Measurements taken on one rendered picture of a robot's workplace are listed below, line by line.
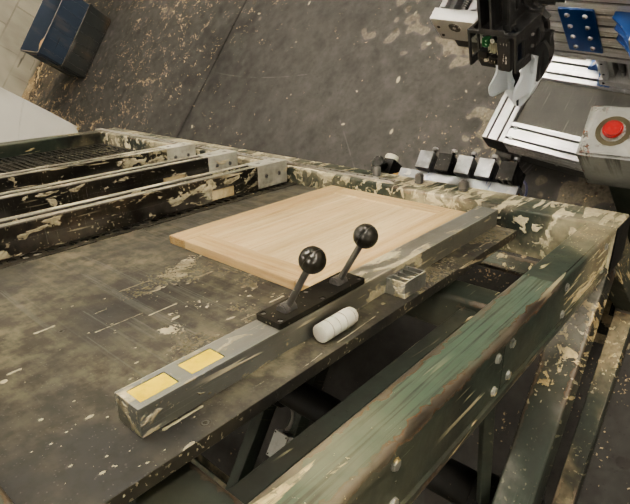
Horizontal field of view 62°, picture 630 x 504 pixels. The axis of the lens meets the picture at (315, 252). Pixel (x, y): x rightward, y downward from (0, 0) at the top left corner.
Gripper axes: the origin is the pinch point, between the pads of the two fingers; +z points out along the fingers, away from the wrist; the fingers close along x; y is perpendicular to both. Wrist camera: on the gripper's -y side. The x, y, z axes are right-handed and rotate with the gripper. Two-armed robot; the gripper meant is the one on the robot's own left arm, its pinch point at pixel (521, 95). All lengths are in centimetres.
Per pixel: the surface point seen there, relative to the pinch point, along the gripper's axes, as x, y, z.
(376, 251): -20.0, 19.2, 28.7
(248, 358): -6, 55, 6
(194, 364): -8, 60, 2
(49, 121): -415, -2, 122
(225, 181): -80, 18, 35
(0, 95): -415, 15, 87
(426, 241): -13.4, 11.5, 29.4
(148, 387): -8, 66, -1
